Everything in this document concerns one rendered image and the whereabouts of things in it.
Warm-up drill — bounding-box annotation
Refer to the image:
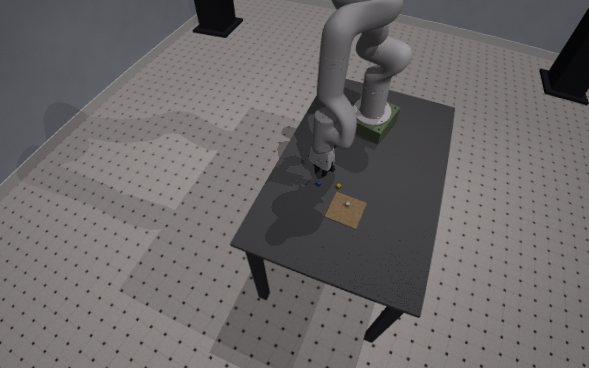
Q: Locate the tan square mat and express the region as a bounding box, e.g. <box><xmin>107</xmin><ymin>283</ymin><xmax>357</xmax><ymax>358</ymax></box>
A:
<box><xmin>324</xmin><ymin>192</ymin><xmax>367</xmax><ymax>229</ymax></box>

